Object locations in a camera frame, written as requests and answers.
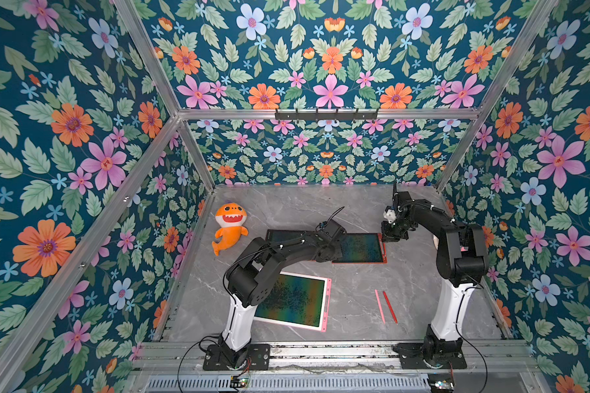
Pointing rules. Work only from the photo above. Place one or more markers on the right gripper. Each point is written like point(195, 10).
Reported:
point(393, 230)

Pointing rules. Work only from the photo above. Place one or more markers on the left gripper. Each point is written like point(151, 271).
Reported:
point(338, 252)

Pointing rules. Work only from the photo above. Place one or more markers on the red stylus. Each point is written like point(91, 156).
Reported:
point(390, 307)

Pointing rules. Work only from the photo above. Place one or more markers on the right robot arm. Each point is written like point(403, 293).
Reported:
point(461, 262)

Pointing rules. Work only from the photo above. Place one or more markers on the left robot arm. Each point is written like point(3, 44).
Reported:
point(251, 278)

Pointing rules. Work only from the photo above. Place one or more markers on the right red writing tablet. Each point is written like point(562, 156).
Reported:
point(362, 249)

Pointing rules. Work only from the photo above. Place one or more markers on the red writing tablet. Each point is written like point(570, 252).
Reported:
point(280, 236)
point(362, 249)

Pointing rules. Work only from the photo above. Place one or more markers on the left red writing tablet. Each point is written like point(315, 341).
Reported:
point(280, 236)

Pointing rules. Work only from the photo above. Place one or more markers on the pink white writing tablet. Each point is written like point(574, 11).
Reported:
point(297, 301)

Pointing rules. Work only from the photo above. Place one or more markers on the pink stylus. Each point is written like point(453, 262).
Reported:
point(379, 304)

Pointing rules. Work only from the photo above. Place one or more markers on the orange shark plush toy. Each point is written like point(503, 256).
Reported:
point(231, 218)

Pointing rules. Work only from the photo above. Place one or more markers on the white vent grille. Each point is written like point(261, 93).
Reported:
point(289, 383)

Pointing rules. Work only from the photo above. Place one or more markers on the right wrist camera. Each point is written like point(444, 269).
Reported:
point(390, 216)

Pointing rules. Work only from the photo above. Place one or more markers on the black hook rail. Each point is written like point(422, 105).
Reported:
point(326, 115)

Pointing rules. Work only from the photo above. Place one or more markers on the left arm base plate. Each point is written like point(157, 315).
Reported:
point(219, 357)

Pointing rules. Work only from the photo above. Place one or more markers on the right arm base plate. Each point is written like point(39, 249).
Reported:
point(419, 356)

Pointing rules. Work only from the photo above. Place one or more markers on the aluminium front rail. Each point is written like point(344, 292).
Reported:
point(492, 356)

